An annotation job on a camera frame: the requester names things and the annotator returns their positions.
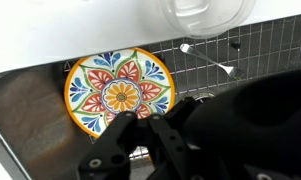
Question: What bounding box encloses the stainless steel sink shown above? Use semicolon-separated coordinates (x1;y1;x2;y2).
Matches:
0;13;301;180

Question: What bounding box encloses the colourful floral plate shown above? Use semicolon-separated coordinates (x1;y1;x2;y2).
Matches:
63;47;176;139

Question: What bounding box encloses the metal sink bottom grid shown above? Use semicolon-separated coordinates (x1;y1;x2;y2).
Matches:
129;13;301;168

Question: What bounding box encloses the clear plastic cup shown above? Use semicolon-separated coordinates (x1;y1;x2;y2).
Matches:
159;0;258;40

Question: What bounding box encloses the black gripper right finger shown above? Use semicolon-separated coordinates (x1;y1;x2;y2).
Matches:
223;164;301;180

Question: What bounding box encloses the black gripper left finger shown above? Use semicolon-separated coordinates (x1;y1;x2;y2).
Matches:
78;96;204;180

